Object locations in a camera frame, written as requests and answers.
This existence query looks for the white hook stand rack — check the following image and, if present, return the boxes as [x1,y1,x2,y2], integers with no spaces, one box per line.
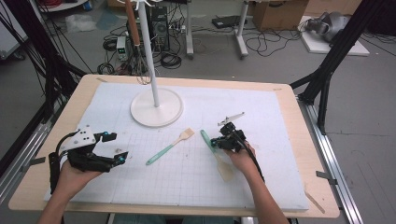
[118,0,184,129]

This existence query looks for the clear plastic sheet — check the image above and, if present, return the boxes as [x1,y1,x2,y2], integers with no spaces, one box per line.
[64,13,98,34]

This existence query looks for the black frame post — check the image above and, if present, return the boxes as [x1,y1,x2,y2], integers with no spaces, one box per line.
[289,0,396,135]
[0,0,88,125]

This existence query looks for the white power strip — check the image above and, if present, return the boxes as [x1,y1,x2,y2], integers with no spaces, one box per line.
[169,24,187,34]

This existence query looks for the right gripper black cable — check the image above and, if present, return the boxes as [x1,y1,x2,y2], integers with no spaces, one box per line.
[234,132,266,183]

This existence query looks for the aluminium rail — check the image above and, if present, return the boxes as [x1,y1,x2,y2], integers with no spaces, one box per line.
[0,120,54,204]
[297,96,364,224]

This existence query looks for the wooden-handled wire whisk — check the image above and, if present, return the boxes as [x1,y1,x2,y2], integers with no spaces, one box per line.
[124,0,152,86]

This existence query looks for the loose black floor cables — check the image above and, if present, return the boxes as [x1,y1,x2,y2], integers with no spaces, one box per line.
[245,28,302,58]

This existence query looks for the person's right hand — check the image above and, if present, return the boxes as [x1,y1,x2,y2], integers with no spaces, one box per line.
[224,143,258,178]

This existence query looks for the green-handled cream spatula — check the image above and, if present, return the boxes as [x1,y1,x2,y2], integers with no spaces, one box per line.
[200,129,234,183]

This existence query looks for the teal-handled wooden spoon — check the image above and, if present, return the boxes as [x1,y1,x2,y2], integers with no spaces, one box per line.
[145,127,196,166]

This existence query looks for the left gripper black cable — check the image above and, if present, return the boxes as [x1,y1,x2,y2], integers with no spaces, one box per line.
[48,130,80,194]

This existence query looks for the grey headset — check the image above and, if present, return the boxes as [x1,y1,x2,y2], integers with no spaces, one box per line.
[304,11,351,43]

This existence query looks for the person's left hand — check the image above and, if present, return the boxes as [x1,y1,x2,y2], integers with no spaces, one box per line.
[50,161,102,200]

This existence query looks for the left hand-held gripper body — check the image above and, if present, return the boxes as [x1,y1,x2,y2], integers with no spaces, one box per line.
[60,125,117,174]

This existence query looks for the white grid mat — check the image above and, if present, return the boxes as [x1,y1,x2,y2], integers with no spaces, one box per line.
[43,81,311,211]

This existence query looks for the white desk leg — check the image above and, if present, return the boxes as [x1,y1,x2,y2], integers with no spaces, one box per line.
[185,0,195,60]
[233,0,250,60]

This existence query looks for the thin wooden stick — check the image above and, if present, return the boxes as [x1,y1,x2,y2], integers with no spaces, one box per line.
[304,189,327,215]

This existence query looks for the flat black device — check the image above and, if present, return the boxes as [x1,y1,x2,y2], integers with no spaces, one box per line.
[212,15,248,30]

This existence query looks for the coiled black cable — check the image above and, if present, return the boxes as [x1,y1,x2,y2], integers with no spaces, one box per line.
[159,51,183,70]
[96,62,117,76]

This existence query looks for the small bench power supply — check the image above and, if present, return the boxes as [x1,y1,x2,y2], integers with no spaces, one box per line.
[116,35,129,62]

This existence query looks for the white floor board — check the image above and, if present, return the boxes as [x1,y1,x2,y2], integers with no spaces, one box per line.
[298,15,371,57]

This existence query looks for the cardboard box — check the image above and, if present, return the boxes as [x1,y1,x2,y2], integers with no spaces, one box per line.
[251,0,309,32]

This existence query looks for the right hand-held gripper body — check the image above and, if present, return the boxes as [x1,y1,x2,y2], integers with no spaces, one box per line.
[217,111,248,153]

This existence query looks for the black computer tower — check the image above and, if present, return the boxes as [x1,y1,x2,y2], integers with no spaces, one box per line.
[125,6,171,54]

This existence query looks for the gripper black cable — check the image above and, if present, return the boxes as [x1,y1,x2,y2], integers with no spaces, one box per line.
[48,130,80,194]
[234,132,266,183]

